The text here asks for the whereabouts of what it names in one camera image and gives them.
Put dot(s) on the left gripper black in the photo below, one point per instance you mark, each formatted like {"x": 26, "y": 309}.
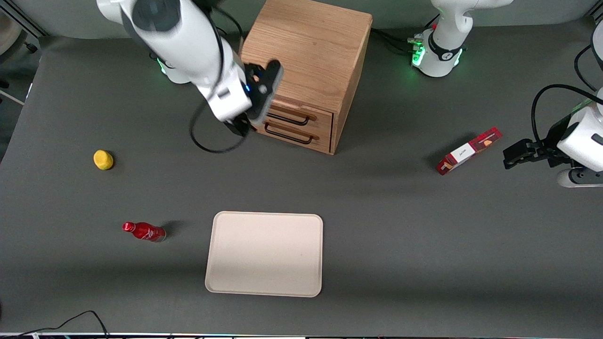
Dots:
{"x": 548, "y": 150}

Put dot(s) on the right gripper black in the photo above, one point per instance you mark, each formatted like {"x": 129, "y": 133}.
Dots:
{"x": 237, "y": 126}

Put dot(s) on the wooden drawer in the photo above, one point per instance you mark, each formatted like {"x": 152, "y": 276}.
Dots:
{"x": 322, "y": 141}
{"x": 322, "y": 120}

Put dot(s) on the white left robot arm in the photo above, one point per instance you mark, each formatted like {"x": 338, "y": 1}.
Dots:
{"x": 443, "y": 59}

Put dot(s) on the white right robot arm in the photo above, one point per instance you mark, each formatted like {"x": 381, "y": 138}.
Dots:
{"x": 188, "y": 42}

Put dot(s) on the wooden drawer cabinet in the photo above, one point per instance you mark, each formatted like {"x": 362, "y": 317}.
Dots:
{"x": 311, "y": 47}

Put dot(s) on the red tartan cookie box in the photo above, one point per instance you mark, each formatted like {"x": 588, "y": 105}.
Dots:
{"x": 464, "y": 153}

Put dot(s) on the beige plastic tray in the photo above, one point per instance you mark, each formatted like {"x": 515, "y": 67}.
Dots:
{"x": 266, "y": 254}

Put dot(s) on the yellow lemon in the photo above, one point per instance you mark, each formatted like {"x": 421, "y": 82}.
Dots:
{"x": 103, "y": 160}

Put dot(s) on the red drink bottle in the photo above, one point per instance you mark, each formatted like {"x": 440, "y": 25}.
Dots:
{"x": 146, "y": 231}

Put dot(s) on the tan round object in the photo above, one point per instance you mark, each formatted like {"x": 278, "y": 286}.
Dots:
{"x": 7, "y": 35}

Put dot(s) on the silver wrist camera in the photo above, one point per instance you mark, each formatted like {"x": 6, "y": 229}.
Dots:
{"x": 582, "y": 178}

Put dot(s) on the black metal frame bar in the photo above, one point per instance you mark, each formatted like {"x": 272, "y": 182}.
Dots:
{"x": 23, "y": 19}

